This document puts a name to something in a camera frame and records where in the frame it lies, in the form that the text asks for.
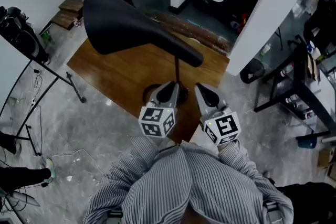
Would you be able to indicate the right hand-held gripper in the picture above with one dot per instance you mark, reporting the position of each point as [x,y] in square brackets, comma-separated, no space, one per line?
[223,127]

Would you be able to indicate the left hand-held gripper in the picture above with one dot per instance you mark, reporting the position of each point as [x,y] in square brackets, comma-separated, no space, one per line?
[155,120]

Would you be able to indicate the black desk lamp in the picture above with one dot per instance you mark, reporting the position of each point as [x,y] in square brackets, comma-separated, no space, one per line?
[118,23]

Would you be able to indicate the person's right forearm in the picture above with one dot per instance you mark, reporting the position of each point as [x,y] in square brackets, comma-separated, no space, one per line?
[249,173]

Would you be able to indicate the person's left forearm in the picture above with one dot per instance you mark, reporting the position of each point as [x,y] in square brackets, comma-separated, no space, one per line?
[123,173]

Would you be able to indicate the wooden table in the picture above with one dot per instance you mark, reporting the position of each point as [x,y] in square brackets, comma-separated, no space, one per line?
[123,73]

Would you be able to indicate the black mesh waste basket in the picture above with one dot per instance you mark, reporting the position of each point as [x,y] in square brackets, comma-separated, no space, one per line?
[251,72]

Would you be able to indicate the clear plastic bottle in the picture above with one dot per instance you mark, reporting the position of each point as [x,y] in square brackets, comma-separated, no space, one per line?
[265,49]

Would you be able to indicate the person's striped shirt torso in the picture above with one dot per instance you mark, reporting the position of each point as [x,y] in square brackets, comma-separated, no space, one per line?
[189,183]

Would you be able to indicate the black metal rack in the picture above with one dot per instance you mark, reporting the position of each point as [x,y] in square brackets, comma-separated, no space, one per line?
[302,86]

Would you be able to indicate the white partition panel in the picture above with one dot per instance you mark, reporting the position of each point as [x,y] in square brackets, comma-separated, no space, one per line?
[273,8]

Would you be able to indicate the teal container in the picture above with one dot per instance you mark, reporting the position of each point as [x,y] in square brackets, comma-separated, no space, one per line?
[307,142]

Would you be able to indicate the stack of wooden boards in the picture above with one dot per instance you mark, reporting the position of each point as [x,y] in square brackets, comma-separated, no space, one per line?
[68,14]

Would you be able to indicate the cardboard box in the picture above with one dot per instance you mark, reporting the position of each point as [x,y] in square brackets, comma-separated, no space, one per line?
[326,160]

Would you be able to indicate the black equipment bag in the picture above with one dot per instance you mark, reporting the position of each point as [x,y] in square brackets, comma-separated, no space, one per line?
[21,34]

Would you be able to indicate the black metal desk frame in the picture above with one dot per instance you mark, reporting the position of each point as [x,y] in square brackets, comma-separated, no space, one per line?
[39,91]

